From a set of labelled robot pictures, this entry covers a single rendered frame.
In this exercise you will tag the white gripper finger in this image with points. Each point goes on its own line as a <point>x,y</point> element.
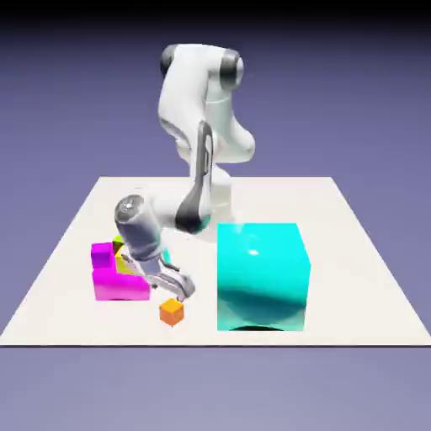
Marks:
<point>180,297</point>

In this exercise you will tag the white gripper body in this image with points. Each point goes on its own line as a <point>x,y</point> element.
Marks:
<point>175,282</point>

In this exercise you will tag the large cyan box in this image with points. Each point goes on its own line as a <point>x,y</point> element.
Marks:
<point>262,276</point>

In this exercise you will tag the large yellow box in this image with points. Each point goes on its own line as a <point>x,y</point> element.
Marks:
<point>124,265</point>

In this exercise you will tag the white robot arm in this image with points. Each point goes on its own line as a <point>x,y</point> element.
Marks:
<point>183,101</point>

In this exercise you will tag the small purple cube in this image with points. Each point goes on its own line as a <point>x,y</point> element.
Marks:
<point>102,255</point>

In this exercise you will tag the large magenta box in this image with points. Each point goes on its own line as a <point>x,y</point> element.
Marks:
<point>121,288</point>

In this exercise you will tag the small green cube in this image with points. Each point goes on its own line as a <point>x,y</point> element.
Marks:
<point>117,243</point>

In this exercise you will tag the small orange cube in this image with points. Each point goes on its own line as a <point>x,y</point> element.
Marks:
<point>171,312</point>

